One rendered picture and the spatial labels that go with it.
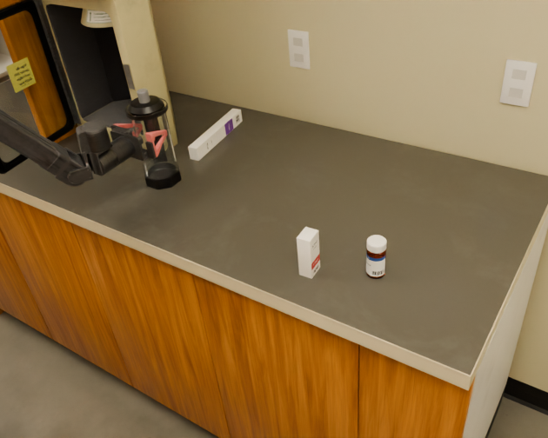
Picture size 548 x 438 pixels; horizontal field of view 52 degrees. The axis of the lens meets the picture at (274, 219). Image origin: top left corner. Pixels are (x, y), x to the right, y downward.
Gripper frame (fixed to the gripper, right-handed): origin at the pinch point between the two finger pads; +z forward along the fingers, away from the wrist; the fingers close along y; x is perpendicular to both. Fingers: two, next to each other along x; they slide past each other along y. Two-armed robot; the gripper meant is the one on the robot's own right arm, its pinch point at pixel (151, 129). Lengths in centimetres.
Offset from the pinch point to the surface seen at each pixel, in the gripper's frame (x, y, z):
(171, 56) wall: 3, 38, 50
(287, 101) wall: 12, -10, 50
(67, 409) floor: 109, 43, -36
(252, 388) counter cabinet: 61, -39, -20
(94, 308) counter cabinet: 61, 25, -20
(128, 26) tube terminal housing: -23.3, 10.0, 9.3
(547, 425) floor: 111, -109, 45
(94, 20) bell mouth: -23.8, 22.1, 8.8
